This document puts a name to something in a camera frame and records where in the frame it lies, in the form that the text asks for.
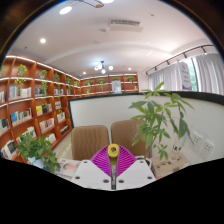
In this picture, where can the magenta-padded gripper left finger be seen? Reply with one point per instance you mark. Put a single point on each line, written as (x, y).
(91, 175)

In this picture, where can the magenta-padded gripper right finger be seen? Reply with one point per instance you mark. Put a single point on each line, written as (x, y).
(136, 174)

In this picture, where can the yellow charger block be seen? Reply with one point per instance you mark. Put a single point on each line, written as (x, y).
(113, 150)

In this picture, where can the white picture-cover book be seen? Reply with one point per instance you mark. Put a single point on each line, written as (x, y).
(68, 167)

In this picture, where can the tan padded chair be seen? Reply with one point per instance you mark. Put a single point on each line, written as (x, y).
(89, 141)
(125, 133)

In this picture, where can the clear acrylic sign holder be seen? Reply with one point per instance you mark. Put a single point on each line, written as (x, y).
(178, 151)

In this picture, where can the small tree in black pot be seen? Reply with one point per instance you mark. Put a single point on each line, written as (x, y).
(153, 123)

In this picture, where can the leafy plant in white pot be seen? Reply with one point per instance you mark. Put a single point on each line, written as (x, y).
(38, 148)

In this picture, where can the white black-framed partition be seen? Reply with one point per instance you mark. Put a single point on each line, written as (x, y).
(100, 110)

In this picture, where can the wooden bookshelf unit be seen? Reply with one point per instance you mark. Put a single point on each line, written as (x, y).
(23, 106)

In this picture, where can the multi-bulb ceiling lamp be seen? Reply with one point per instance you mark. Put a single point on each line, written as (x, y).
(103, 67)

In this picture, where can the purple and white banner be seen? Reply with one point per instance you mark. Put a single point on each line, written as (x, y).
(185, 76)

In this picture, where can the white curtains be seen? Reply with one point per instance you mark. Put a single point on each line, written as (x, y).
(208, 73)

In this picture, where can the ceiling air vent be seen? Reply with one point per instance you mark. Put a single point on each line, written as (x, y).
(125, 25)

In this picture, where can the recessed ceiling lights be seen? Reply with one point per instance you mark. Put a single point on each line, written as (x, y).
(65, 10)

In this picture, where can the white wall socket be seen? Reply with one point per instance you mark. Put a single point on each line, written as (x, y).
(196, 140)
(206, 149)

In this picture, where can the black track light rail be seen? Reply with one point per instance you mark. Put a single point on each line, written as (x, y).
(180, 56)

